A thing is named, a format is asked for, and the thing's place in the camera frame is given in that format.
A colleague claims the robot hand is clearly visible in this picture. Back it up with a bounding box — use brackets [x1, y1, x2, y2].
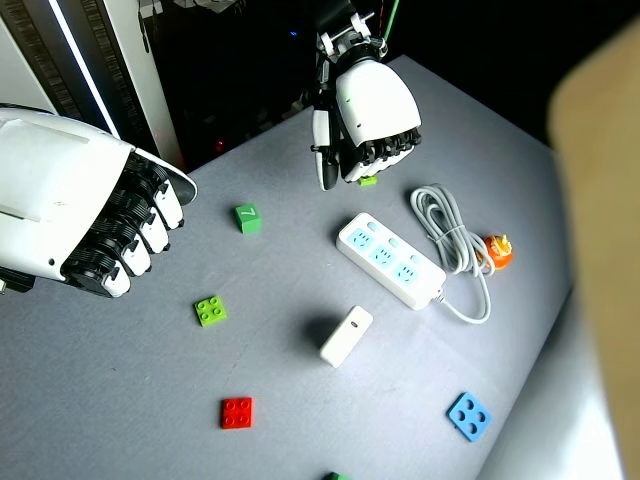
[0, 103, 199, 299]
[309, 57, 424, 192]

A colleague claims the white power strip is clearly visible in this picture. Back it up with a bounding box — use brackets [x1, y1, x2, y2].
[335, 212, 448, 312]

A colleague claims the white power adapter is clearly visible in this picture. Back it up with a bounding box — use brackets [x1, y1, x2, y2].
[318, 304, 375, 370]

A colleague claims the green cube with number seven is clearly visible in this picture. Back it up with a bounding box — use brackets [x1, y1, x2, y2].
[233, 202, 264, 236]

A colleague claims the orange toy with yellow top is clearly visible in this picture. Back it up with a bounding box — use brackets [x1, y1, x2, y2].
[482, 233, 515, 271]

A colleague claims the tan blurred board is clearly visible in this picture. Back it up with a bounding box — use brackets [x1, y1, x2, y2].
[548, 14, 640, 480]

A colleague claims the red toy brick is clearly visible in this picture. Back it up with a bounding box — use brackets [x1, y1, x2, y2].
[219, 396, 255, 430]

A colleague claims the grey table cloth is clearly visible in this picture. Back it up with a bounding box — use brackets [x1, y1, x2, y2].
[0, 54, 576, 480]

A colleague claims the blue block with four holes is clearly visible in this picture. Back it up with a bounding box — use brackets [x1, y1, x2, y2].
[445, 391, 494, 444]

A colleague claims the white post with light strip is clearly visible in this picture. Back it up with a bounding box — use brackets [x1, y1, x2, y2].
[0, 0, 187, 171]

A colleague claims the white power strip cable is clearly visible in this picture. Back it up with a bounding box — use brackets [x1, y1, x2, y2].
[409, 184, 497, 325]

